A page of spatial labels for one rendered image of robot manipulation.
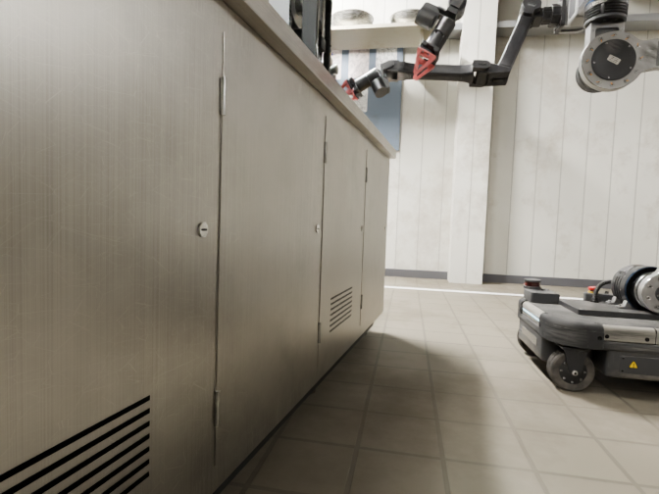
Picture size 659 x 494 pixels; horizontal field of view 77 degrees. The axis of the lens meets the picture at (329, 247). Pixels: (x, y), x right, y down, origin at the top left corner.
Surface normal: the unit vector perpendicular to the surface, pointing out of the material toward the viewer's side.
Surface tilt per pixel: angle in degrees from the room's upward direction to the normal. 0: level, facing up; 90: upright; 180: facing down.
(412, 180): 90
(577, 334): 90
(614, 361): 90
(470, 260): 90
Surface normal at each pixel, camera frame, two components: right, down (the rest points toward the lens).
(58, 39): 0.95, 0.05
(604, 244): -0.18, 0.05
